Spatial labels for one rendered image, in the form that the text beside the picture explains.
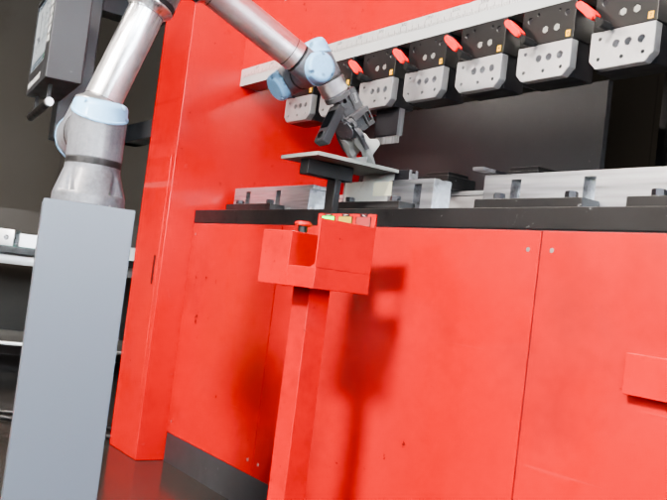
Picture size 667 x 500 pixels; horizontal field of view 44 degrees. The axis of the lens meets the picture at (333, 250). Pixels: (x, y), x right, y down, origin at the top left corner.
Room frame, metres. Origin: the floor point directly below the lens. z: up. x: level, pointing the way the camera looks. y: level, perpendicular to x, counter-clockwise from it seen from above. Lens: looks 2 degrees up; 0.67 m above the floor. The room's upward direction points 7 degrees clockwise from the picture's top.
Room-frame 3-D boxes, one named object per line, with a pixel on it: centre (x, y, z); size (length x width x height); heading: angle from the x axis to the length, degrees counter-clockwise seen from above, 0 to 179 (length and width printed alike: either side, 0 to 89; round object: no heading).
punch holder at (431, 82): (2.15, -0.21, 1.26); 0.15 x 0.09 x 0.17; 35
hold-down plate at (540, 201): (1.76, -0.41, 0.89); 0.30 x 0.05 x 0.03; 35
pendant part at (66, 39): (2.96, 1.07, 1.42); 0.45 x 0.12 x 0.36; 28
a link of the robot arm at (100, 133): (1.77, 0.53, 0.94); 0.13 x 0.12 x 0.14; 28
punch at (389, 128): (2.29, -0.11, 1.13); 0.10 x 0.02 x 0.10; 35
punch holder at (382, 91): (2.31, -0.09, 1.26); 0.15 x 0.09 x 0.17; 35
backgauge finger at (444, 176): (2.38, -0.25, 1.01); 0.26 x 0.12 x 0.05; 125
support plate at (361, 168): (2.21, 0.01, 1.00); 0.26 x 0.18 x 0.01; 125
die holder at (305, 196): (2.74, 0.20, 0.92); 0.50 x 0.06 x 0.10; 35
